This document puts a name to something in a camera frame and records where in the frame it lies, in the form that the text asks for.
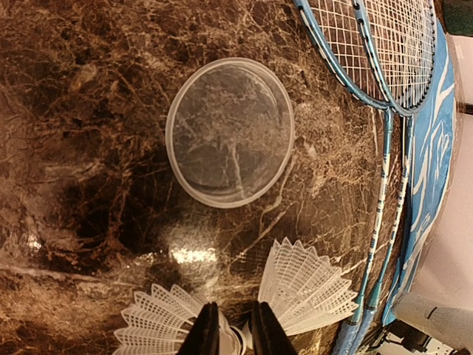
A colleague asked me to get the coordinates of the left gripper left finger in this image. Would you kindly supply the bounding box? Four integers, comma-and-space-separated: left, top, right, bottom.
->
177, 302, 220, 355

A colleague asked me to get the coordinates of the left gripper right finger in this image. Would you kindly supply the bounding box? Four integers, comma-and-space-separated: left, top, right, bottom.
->
251, 302, 298, 355

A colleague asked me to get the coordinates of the white shuttlecock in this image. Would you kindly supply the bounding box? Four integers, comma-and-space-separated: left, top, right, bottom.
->
114, 283, 206, 354
236, 237, 358, 337

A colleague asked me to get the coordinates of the white shuttlecock tube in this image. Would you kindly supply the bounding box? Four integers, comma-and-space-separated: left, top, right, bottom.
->
392, 293, 472, 354

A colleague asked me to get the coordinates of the blue badminton racket left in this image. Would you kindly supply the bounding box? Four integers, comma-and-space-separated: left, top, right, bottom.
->
294, 0, 394, 354

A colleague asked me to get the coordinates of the blue badminton racket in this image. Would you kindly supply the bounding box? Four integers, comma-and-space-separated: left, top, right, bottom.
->
349, 1, 437, 354
294, 0, 394, 354

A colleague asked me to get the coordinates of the blue badminton racket right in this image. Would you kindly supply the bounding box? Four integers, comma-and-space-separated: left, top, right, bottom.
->
349, 1, 437, 354

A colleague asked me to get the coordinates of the blue racket bag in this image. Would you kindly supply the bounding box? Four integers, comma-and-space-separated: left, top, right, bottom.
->
381, 21, 456, 326

